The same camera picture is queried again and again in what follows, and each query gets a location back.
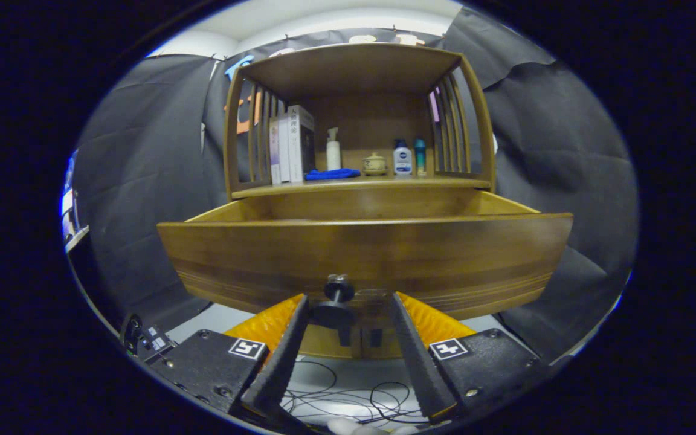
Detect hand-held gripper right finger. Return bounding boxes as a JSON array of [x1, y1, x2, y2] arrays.
[[389, 291, 553, 422]]

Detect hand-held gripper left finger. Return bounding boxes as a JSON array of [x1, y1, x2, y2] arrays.
[[143, 293, 311, 421]]

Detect black drawer knob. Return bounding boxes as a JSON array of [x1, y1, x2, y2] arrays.
[[311, 274, 358, 330]]

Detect wooden drawer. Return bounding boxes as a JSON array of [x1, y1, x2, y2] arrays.
[[156, 188, 574, 321]]

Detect wooden cabinet door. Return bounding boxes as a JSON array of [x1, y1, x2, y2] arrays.
[[298, 325, 358, 359], [357, 325, 406, 359]]

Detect wooden countertop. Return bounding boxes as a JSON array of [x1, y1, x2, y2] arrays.
[[231, 175, 492, 199]]

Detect wooden cabinet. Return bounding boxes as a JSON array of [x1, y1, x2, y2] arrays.
[[222, 42, 497, 360]]

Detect black power strip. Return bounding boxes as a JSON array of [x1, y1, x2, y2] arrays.
[[120, 312, 176, 363]]

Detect blue folded cloth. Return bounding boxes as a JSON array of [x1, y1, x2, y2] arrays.
[[304, 168, 362, 181]]

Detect white lotion bottle blue cap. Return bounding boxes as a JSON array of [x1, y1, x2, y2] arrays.
[[393, 139, 413, 176]]

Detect thin purple book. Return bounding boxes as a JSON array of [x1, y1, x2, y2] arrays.
[[269, 117, 281, 185]]

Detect beige lidded tea bowl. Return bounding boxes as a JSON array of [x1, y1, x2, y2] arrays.
[[362, 152, 388, 176]]

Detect thin white book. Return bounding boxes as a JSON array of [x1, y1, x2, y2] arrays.
[[278, 113, 292, 184]]

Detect white pump bottle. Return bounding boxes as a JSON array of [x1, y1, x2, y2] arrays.
[[326, 127, 342, 172]]

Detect thick white grey book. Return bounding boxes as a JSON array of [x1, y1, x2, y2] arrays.
[[288, 105, 316, 183]]

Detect black floor cables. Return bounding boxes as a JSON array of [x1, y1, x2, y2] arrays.
[[282, 359, 430, 427]]

